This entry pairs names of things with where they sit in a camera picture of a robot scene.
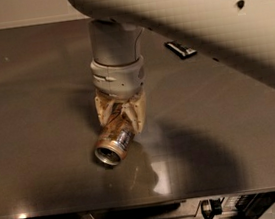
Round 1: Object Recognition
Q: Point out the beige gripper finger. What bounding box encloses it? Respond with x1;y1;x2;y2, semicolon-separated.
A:
121;90;147;134
95;90;123;126

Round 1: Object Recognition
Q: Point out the orange soda can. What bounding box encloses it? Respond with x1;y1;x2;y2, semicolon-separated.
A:
94;114;135;166

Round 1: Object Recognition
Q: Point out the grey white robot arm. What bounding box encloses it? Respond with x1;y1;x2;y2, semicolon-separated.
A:
68;0;275;99

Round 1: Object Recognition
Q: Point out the black snack bar wrapper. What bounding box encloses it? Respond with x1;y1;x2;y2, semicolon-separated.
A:
164;41;198;59

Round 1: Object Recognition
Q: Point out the dark drawer under table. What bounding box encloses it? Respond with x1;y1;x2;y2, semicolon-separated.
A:
81;197;203;219

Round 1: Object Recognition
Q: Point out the black equipment under table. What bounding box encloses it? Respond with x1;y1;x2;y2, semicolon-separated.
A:
199;191;275;219

